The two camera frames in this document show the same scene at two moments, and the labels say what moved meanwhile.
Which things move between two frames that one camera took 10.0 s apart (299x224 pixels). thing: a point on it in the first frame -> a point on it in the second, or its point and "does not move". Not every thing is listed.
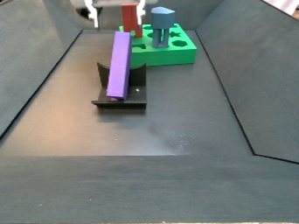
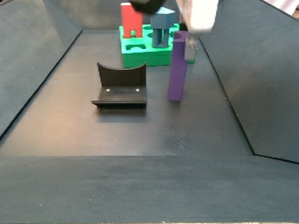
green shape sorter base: x=181 y=52 does not move
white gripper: x=94 y=4 -> x=190 y=47
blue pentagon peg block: x=164 y=22 does not move
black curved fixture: x=136 y=98 does not move
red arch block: x=130 y=19 does not move
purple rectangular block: x=118 y=76 -> x=178 y=66
